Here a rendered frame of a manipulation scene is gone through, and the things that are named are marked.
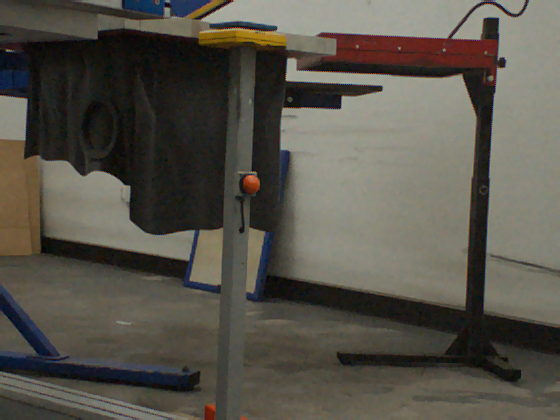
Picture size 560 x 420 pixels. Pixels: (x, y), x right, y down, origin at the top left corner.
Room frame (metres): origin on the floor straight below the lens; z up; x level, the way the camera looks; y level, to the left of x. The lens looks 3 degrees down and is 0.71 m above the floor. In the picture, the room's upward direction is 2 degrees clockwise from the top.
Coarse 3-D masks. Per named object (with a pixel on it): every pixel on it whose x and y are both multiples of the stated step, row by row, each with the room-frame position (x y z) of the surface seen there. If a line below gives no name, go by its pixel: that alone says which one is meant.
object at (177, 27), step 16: (112, 32) 2.38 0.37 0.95; (144, 32) 2.34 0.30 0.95; (160, 32) 2.34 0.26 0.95; (176, 32) 2.37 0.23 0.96; (192, 32) 2.39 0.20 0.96; (272, 32) 2.53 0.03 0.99; (0, 48) 2.95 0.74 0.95; (288, 48) 2.57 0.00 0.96; (304, 48) 2.60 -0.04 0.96; (320, 48) 2.63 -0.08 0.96
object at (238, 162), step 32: (224, 32) 2.20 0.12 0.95; (256, 32) 2.20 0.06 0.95; (224, 192) 2.26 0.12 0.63; (224, 224) 2.26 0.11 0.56; (224, 256) 2.26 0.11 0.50; (224, 288) 2.26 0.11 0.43; (224, 320) 2.25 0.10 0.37; (224, 352) 2.25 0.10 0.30; (224, 384) 2.24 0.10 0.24; (224, 416) 2.24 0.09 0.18
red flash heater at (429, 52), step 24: (336, 48) 3.56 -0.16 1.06; (360, 48) 3.57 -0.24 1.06; (384, 48) 3.59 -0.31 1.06; (408, 48) 3.60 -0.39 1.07; (432, 48) 3.61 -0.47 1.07; (456, 48) 3.63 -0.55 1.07; (480, 48) 3.64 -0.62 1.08; (360, 72) 4.01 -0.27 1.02; (384, 72) 4.03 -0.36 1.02; (408, 72) 4.04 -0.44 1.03; (432, 72) 4.05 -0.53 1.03; (456, 72) 3.92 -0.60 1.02; (480, 72) 3.85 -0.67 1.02
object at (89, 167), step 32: (32, 64) 2.74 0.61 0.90; (64, 64) 2.62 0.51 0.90; (96, 64) 2.50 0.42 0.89; (32, 96) 2.75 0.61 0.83; (64, 96) 2.64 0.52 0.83; (96, 96) 2.50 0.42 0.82; (32, 128) 2.76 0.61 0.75; (64, 128) 2.65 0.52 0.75; (96, 128) 2.52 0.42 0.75; (64, 160) 2.65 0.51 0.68; (96, 160) 2.50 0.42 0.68; (128, 160) 2.43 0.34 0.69
